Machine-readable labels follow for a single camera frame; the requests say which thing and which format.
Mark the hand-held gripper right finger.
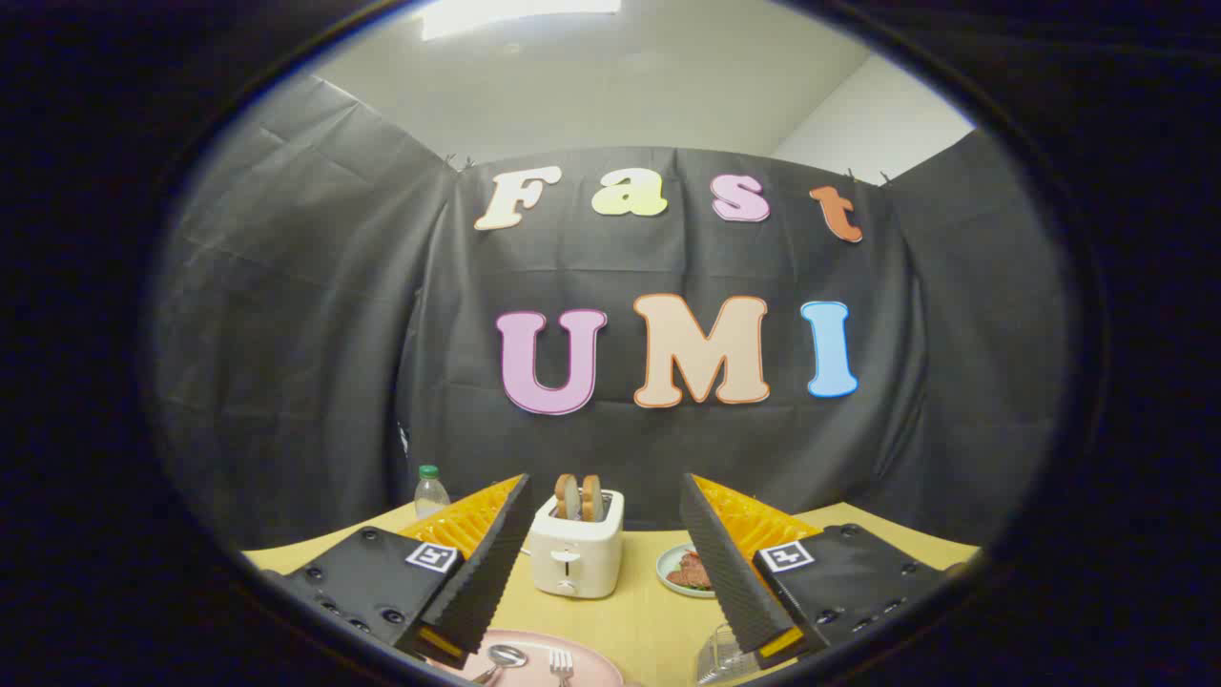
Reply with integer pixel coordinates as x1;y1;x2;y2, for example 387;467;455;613
678;472;956;670

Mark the spoon with wooden handle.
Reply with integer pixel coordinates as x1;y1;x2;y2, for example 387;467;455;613
472;644;528;686

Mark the pale green plate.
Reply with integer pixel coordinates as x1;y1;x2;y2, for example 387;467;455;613
656;543;716;599

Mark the pink plate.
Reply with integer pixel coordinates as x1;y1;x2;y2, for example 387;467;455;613
429;629;626;687

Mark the brown meat slice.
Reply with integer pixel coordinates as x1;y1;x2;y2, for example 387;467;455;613
666;551;713;590

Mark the white toaster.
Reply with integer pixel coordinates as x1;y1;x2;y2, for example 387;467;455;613
529;489;626;600

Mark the perforated metal basket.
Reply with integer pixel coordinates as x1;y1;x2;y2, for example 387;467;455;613
694;622;764;686

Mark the clear water bottle green cap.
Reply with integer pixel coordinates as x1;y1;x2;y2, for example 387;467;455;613
414;465;451;521

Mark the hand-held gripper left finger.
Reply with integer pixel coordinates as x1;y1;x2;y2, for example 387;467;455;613
262;472;536;670

